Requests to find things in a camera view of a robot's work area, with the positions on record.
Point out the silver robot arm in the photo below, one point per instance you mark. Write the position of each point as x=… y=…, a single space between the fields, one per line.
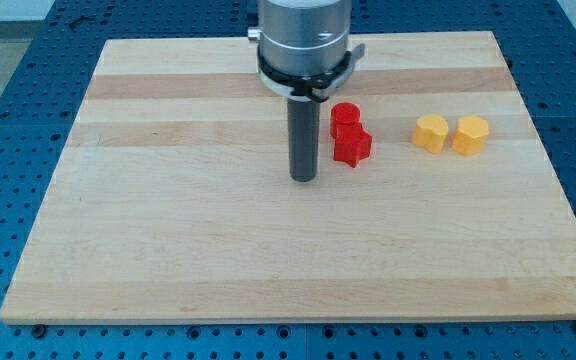
x=303 y=37

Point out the wooden board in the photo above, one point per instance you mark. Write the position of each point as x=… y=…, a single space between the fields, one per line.
x=172 y=202

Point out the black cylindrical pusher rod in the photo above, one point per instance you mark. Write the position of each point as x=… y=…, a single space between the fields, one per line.
x=303 y=139

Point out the red star block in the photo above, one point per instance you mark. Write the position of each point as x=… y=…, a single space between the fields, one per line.
x=352 y=144

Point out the red cylinder block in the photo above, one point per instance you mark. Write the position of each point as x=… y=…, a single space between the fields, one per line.
x=343 y=114

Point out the yellow heart block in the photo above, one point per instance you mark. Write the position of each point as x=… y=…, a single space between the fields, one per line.
x=430 y=133

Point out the yellow hexagon block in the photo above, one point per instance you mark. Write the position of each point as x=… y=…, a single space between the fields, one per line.
x=470 y=135

